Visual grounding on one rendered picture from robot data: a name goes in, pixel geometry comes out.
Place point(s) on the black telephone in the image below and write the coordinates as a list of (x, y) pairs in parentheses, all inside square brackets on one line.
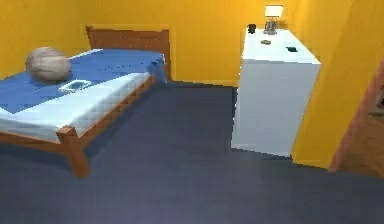
[(292, 49)]

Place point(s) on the white chest of drawers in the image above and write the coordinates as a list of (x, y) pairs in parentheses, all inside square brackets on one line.
[(273, 96)]

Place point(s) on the wooden bed with blue cover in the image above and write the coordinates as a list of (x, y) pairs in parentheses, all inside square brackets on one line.
[(110, 66)]

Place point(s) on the small olive flat object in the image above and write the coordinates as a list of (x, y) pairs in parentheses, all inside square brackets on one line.
[(265, 42)]

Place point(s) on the small black mug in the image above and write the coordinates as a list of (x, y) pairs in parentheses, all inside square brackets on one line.
[(252, 28)]

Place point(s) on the silver table lamp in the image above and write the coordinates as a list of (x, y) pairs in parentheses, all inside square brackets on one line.
[(272, 20)]

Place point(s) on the grey-brown ball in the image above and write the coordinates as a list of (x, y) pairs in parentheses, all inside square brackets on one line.
[(48, 64)]

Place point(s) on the brown wooden room door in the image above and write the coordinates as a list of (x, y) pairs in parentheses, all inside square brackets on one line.
[(361, 133)]

